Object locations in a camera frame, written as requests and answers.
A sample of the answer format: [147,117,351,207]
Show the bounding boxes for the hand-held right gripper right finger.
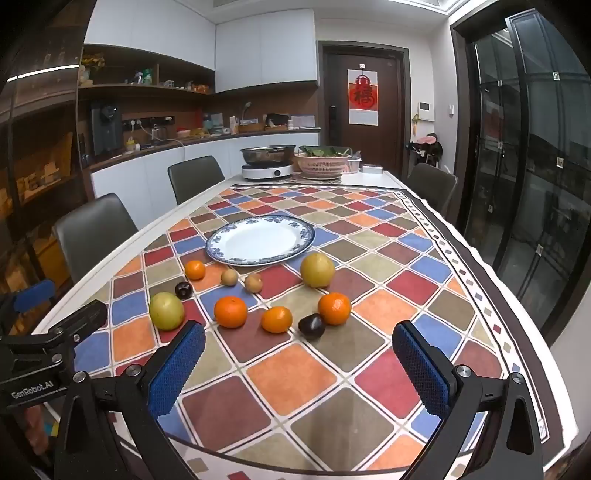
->
[392,320,546,480]

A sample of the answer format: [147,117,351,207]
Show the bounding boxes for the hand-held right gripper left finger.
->
[55,320,208,480]

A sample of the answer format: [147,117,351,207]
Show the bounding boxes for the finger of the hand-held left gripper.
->
[45,299,109,352]
[0,279,57,325]

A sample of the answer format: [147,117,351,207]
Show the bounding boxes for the green pear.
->
[148,292,186,331]

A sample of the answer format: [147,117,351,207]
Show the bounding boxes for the large orange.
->
[214,296,249,329]
[318,292,352,326]

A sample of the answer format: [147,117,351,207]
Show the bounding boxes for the blue rimmed white plate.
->
[205,215,316,267]

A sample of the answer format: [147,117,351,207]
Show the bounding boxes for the grey dining chair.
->
[407,163,459,217]
[167,156,226,206]
[53,193,139,284]

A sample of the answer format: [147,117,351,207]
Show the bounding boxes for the wooden display cabinet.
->
[0,65,89,333]

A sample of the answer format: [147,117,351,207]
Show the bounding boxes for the yellow-green citrus on table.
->
[300,252,336,289]

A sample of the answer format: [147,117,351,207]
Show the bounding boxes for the white lower cabinets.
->
[90,131,320,217]

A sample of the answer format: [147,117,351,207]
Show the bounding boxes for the white cabinets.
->
[90,131,320,217]
[85,0,319,94]

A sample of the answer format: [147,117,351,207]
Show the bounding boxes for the black water dispenser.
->
[90,100,123,156]

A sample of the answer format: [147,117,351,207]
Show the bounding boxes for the white induction cooker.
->
[241,162,295,181]

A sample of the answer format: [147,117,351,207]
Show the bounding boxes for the black child stroller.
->
[406,133,444,168]

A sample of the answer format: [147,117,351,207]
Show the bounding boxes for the pink woven basket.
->
[294,153,354,180]

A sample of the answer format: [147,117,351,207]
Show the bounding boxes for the steel pot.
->
[240,145,296,167]

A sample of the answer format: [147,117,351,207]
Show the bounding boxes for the yellow flowers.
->
[81,54,105,86]

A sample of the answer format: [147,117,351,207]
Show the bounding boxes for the dark glass sliding doors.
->
[452,9,591,347]

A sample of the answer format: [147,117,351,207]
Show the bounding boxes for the green leafy vegetables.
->
[299,145,353,158]

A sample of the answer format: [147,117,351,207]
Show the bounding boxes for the dark brown door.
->
[318,41,411,176]

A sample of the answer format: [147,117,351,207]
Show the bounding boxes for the white upper cabinets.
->
[85,0,319,94]

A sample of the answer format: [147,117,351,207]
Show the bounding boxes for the wall outlet strip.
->
[122,117,176,128]

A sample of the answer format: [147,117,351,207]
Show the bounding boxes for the red and white wall calendar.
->
[348,68,380,125]

